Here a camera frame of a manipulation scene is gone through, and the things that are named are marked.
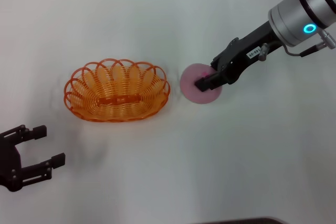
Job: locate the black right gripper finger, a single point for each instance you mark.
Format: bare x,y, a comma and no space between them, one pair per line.
206,83

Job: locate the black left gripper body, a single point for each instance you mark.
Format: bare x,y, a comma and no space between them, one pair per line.
8,161

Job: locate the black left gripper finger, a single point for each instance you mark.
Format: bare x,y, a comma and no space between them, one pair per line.
39,130
57,159

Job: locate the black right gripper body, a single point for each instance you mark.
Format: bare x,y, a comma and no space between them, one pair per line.
241,53

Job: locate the pink peach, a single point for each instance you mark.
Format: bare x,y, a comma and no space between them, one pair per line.
191,87

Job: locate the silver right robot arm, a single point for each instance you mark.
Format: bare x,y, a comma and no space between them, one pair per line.
294,19

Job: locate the dark rounded robot base edge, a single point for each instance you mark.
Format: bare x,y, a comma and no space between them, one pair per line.
244,221

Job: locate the silver plug on right gripper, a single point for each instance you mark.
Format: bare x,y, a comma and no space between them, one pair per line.
263,52

